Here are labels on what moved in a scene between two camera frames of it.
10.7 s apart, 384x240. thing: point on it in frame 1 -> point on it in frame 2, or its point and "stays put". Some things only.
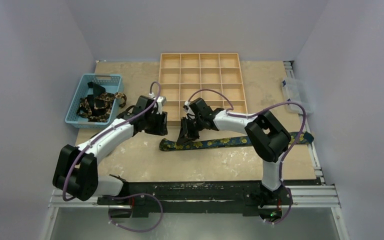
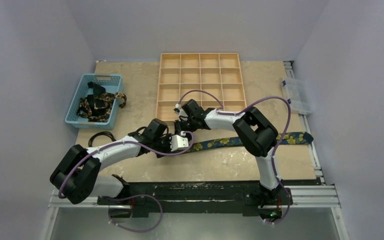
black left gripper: (160, 129) -> (167, 137)
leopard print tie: (98, 109) stays put
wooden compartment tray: (216, 77) stays put
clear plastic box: (296, 90) stays put
